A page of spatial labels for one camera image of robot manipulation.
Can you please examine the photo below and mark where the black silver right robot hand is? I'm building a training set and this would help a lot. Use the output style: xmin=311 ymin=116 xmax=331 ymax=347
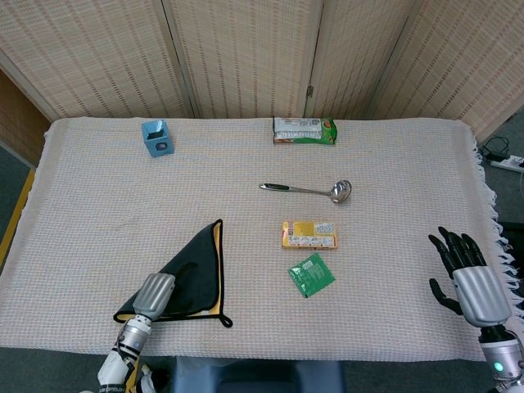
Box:
xmin=427 ymin=226 xmax=513 ymax=328

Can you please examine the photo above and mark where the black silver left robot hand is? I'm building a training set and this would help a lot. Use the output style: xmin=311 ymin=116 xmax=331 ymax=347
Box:
xmin=131 ymin=261 xmax=198 ymax=323

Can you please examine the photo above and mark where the yellow cloth with black trim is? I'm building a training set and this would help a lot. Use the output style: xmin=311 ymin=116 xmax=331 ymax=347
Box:
xmin=113 ymin=219 xmax=234 ymax=328

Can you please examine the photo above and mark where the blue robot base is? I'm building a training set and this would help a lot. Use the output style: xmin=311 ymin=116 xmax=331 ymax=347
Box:
xmin=169 ymin=356 xmax=347 ymax=393

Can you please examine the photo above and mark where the white power strip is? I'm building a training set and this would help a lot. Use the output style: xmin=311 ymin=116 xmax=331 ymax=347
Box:
xmin=490 ymin=155 xmax=524 ymax=172

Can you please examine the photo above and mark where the small blue cardboard box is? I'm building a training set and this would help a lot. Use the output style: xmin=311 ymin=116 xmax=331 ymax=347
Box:
xmin=140 ymin=119 xmax=177 ymax=159

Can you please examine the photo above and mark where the white woven tablecloth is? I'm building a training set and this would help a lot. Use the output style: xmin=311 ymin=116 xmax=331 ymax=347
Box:
xmin=0 ymin=116 xmax=524 ymax=364

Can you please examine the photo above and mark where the green foil sachet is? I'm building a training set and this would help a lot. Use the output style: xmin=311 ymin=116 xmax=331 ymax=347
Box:
xmin=287 ymin=251 xmax=337 ymax=300

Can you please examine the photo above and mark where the yellow flat cardboard box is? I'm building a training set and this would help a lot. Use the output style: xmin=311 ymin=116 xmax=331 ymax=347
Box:
xmin=280 ymin=220 xmax=340 ymax=251

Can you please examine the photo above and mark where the steel ladle with black grip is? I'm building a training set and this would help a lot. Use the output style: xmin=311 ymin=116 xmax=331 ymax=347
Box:
xmin=258 ymin=179 xmax=353 ymax=205

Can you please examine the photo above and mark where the green white snack package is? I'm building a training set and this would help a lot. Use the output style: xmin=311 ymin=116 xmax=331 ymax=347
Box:
xmin=273 ymin=116 xmax=338 ymax=146

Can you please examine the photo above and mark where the beige woven folding screen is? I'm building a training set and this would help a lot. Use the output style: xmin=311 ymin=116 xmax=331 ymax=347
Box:
xmin=0 ymin=0 xmax=524 ymax=142

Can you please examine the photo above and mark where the black white cable bundle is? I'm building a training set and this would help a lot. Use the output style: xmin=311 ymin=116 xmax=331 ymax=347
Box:
xmin=137 ymin=365 xmax=171 ymax=393

